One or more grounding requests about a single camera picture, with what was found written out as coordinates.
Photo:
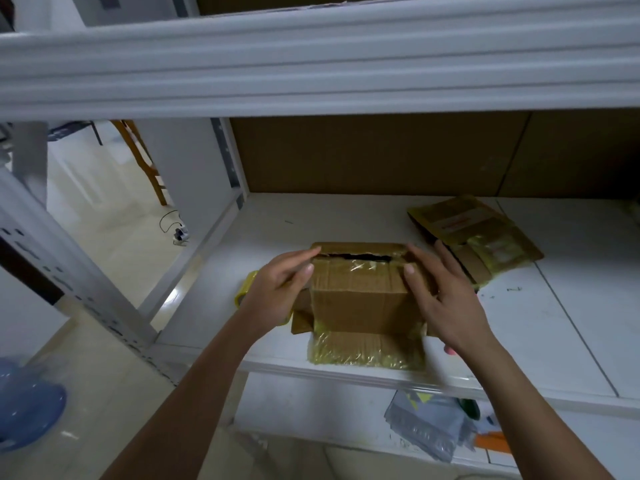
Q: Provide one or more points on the blue round object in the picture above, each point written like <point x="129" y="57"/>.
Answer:
<point x="30" y="405"/>

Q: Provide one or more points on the small taped carton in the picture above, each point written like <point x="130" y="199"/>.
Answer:
<point x="480" y="235"/>

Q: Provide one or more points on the clear taped brown cardboard box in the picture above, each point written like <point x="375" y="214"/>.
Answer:
<point x="360" y="300"/>

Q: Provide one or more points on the yellow tape roll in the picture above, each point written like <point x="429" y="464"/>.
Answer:
<point x="245" y="290"/>

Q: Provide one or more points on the white metal shelf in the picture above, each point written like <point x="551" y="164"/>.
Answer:
<point x="250" y="235"/>

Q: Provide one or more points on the person's left forearm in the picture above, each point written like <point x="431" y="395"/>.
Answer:
<point x="175" y="415"/>

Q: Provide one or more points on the dark brown cabinet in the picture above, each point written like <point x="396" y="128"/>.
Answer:
<point x="25" y="280"/>

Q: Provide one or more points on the wooden chair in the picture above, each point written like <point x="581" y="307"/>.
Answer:
<point x="145" y="165"/>

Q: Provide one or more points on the person's right forearm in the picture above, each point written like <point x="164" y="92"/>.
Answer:
<point x="540" y="420"/>

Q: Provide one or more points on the person's right hand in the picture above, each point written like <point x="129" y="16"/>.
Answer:
<point x="450" y="305"/>

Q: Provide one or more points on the orange plastic object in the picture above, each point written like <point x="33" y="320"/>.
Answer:
<point x="492" y="443"/>

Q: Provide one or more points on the person's left hand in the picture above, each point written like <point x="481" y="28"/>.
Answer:
<point x="270" y="295"/>

